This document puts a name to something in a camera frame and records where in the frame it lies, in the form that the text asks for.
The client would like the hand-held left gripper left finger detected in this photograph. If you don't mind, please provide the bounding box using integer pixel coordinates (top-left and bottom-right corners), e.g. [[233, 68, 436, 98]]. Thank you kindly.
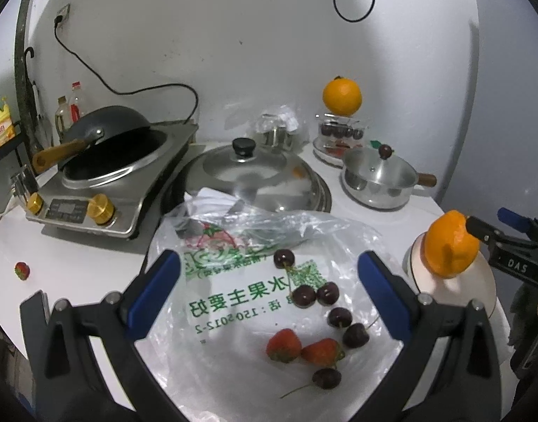
[[36, 250, 195, 422]]

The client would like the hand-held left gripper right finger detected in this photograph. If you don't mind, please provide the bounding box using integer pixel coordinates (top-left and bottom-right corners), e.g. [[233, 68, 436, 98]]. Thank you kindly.
[[348, 250, 502, 422]]

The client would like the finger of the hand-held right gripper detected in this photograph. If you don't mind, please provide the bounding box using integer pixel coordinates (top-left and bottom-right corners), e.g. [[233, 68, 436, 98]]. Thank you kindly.
[[466, 215, 509, 247], [498, 207, 538, 243]]

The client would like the large orange with stem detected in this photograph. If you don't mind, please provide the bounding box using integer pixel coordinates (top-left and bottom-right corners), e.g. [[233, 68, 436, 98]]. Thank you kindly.
[[423, 211, 481, 279]]

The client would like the white plate dark rim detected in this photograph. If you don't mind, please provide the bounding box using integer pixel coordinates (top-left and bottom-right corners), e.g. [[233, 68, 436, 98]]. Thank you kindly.
[[402, 231, 498, 317]]

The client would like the clear printed plastic bag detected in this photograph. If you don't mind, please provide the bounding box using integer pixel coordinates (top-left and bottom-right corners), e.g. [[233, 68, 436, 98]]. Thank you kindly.
[[141, 187, 406, 422]]

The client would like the person's right hand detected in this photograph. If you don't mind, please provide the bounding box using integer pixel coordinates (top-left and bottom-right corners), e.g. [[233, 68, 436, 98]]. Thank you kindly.
[[511, 281, 538, 372]]

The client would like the silver induction cooker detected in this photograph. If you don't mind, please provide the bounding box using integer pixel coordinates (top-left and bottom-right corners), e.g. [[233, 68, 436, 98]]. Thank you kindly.
[[25, 121, 199, 239]]

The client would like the pot lid brown knob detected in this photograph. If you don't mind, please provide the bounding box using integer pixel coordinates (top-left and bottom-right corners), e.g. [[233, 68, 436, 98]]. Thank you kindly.
[[343, 144, 417, 185]]

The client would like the small white dish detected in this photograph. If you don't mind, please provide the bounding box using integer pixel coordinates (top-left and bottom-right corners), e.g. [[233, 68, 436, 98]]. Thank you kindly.
[[313, 136, 367, 168]]

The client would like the large steel lid black knob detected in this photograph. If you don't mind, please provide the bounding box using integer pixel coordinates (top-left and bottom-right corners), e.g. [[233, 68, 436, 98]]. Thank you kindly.
[[181, 138, 333, 214]]

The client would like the bunch of dark cherries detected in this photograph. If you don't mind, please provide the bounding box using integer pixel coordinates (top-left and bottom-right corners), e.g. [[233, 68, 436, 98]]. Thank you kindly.
[[320, 124, 365, 140]]

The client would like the clear glass jar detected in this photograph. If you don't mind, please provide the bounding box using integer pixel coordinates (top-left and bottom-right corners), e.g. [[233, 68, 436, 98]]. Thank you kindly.
[[317, 112, 367, 155]]

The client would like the small orange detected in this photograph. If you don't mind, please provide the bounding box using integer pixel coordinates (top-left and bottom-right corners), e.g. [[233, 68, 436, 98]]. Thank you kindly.
[[322, 76, 362, 117]]

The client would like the plastic wrapped steel cup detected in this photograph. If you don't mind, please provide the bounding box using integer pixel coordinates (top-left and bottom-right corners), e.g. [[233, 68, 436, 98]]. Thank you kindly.
[[251, 105, 309, 150]]

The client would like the red cap oil bottle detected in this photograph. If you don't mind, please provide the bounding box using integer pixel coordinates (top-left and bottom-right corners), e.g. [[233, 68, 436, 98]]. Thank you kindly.
[[69, 81, 86, 122]]

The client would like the small steel pot wooden handle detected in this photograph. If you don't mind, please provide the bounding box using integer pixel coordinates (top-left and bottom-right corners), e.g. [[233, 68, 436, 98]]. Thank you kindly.
[[341, 147, 437, 209]]

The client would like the black wok with wooden handle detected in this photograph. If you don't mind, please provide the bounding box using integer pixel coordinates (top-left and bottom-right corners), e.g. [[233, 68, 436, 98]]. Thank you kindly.
[[32, 105, 153, 174]]

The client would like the black cooker power cable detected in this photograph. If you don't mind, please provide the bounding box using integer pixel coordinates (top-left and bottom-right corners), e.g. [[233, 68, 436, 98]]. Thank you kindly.
[[53, 18, 200, 126]]

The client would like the black wire rack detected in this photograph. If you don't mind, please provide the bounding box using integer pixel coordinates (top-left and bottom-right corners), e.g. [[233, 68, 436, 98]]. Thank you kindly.
[[0, 121, 24, 238]]

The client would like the dark vertical post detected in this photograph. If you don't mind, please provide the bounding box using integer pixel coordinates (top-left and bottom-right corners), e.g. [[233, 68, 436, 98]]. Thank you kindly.
[[13, 0, 47, 150]]

